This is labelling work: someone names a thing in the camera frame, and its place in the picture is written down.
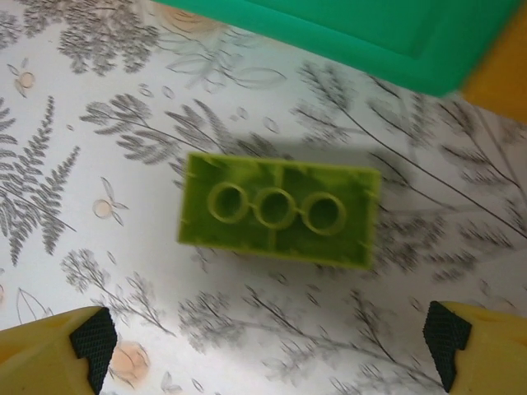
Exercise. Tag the green plastic bin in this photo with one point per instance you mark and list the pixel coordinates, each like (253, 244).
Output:
(329, 33)

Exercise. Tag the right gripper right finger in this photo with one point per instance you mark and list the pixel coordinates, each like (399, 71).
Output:
(490, 354)

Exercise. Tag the orange plastic bin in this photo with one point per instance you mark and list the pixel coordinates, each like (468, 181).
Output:
(506, 82)

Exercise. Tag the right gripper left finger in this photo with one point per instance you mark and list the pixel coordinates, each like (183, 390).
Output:
(41, 358)

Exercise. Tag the floral patterned table cover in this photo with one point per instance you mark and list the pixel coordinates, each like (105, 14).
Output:
(82, 247)

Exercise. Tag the green lego brick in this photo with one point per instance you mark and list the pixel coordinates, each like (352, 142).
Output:
(280, 173)

